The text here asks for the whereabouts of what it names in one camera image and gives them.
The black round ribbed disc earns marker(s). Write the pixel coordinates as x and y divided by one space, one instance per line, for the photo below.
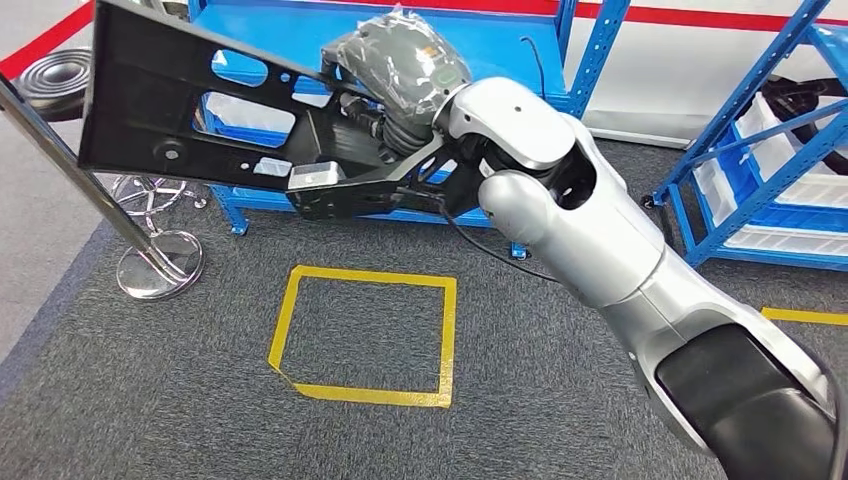
53 83

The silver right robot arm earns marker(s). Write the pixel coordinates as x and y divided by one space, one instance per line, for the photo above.
583 245

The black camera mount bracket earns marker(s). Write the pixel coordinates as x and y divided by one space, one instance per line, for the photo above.
344 202

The translucent white storage bin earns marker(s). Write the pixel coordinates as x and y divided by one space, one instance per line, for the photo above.
712 192
788 240
768 146

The white plastic bin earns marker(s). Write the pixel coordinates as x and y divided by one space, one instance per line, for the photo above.
252 112

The blue metal shelf rack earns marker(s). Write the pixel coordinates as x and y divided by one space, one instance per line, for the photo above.
762 194
503 46

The chrome stool base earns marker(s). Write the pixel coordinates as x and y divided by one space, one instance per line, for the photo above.
149 199

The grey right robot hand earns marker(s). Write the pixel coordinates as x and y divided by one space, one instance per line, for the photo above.
404 66

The chrome stanchion post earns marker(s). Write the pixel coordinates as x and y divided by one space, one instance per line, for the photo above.
159 265

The red barrier belt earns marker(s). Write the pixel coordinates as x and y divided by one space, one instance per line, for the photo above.
696 14
40 46

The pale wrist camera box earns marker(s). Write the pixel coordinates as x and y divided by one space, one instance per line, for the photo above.
316 177

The black plastic panel part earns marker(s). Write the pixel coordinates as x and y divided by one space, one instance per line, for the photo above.
132 79

